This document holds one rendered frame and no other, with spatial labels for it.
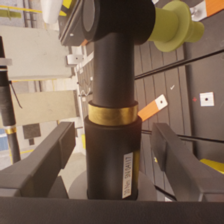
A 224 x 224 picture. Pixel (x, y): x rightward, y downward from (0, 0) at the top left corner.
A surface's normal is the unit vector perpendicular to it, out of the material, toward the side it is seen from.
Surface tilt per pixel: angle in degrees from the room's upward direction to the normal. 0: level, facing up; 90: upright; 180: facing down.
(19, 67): 90
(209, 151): 0
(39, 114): 90
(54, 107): 90
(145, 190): 90
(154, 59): 0
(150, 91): 0
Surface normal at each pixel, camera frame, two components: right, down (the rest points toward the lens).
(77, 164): 0.47, -0.01
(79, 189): 0.00, -0.96
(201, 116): -0.88, 0.13
